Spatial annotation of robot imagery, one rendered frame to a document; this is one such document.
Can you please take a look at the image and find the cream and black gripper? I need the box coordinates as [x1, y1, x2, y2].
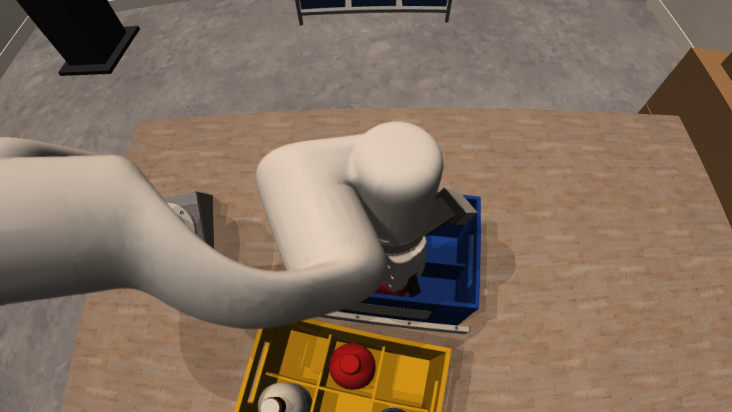
[383, 236, 427, 297]

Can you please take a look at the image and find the orange divided crate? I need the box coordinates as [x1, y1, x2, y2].
[234, 319, 451, 412]

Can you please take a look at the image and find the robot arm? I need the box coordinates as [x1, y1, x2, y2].
[0, 122, 478, 329]

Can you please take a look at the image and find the blue crate with dividers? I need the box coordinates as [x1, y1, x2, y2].
[339, 195, 481, 326]

